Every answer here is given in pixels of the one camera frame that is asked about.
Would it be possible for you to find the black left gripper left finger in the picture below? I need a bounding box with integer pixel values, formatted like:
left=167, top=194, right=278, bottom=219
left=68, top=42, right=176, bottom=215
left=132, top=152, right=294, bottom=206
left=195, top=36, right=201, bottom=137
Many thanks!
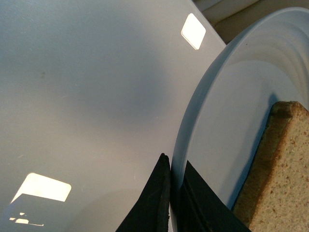
left=117, top=153, right=171, bottom=232

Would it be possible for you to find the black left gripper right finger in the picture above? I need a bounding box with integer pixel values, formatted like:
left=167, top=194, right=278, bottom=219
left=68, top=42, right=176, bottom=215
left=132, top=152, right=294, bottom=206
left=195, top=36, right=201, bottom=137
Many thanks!
left=181, top=162, right=250, bottom=232

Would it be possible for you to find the bread slice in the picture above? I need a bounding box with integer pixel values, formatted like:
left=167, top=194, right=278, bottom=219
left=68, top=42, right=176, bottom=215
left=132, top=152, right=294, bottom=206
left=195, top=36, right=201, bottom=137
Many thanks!
left=233, top=101, right=309, bottom=232

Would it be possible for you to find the light blue plate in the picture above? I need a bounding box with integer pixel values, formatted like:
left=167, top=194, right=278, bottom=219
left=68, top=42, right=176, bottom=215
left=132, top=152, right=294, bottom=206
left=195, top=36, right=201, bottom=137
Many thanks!
left=171, top=7, right=309, bottom=232

